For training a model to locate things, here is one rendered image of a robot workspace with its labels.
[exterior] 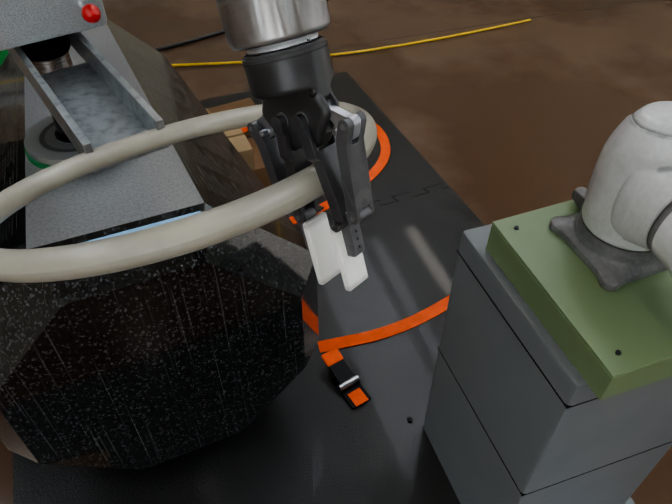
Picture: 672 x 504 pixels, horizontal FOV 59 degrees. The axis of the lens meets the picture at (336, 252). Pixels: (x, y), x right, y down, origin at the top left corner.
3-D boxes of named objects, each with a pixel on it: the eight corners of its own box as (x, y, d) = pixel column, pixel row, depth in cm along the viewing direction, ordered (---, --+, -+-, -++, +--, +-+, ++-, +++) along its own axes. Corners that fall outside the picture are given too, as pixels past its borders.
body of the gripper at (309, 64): (346, 26, 50) (369, 132, 54) (279, 38, 56) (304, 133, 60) (285, 48, 45) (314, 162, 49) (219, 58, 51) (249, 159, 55)
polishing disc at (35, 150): (145, 135, 131) (144, 130, 130) (57, 178, 120) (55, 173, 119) (94, 102, 141) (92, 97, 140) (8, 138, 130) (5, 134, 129)
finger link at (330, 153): (317, 104, 54) (327, 101, 53) (358, 215, 57) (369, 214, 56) (287, 117, 52) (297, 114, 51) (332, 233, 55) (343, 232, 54)
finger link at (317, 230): (306, 224, 58) (301, 223, 58) (323, 285, 61) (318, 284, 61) (326, 211, 59) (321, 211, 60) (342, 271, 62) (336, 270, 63)
